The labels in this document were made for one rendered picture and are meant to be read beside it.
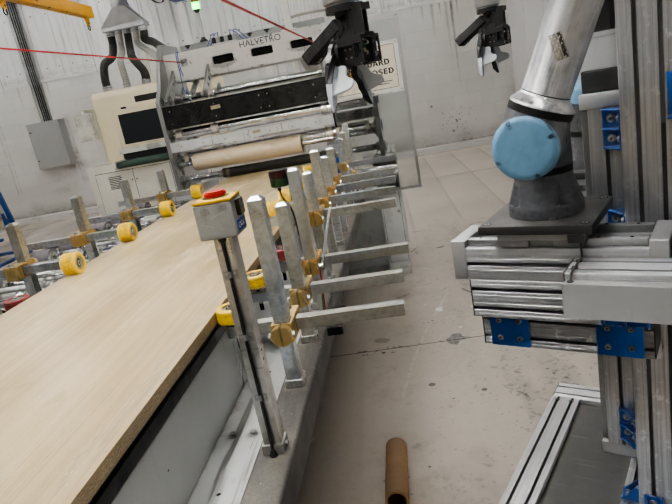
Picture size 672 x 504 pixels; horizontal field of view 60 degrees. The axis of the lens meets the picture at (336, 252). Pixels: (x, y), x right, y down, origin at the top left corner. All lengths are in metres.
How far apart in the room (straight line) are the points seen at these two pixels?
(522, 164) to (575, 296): 0.26
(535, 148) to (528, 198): 0.19
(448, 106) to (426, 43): 1.10
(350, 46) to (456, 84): 9.23
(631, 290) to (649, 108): 0.41
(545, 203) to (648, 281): 0.24
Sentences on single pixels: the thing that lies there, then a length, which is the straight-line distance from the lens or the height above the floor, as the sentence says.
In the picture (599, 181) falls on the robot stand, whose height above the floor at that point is 1.06.
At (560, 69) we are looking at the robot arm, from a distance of 1.09.
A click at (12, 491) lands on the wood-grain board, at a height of 0.90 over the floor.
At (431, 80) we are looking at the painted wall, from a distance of 10.37.
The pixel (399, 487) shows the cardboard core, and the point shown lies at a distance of 2.09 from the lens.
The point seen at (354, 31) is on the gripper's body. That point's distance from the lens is 1.21.
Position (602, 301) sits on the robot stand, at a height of 0.92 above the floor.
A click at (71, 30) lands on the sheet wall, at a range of 11.57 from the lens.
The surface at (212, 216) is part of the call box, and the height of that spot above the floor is 1.19.
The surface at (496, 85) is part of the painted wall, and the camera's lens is 10.53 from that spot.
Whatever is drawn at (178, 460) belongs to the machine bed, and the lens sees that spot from 1.29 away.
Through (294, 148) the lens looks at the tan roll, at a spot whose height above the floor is 1.03.
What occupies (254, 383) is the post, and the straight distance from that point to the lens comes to 1.15.
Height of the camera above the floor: 1.36
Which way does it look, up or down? 15 degrees down
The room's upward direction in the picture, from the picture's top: 11 degrees counter-clockwise
